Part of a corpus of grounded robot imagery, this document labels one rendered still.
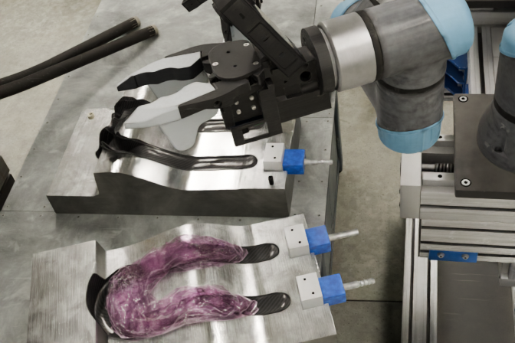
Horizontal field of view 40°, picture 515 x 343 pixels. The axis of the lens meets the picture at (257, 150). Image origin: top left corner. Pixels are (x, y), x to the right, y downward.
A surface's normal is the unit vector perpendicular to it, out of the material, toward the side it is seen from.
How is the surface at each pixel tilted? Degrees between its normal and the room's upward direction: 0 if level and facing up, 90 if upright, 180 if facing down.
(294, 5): 0
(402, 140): 93
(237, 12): 81
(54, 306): 0
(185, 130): 82
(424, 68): 90
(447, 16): 38
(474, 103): 0
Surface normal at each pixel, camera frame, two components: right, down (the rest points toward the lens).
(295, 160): -0.14, -0.68
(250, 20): 0.26, 0.55
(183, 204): -0.13, 0.73
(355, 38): 0.04, -0.15
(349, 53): 0.13, 0.14
